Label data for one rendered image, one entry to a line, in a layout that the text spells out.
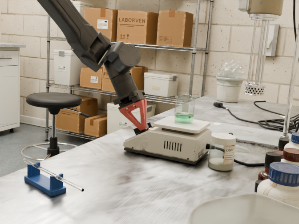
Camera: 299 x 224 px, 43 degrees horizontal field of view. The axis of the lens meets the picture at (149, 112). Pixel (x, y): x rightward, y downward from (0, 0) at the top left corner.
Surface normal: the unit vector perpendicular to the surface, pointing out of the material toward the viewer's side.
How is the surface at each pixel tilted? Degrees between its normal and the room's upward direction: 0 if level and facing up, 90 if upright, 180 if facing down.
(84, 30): 88
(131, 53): 67
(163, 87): 92
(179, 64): 90
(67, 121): 91
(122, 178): 0
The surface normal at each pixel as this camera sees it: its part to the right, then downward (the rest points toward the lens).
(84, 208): 0.07, -0.98
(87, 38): 0.78, 0.15
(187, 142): -0.41, 0.15
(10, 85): 0.91, 0.14
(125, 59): 0.40, -0.20
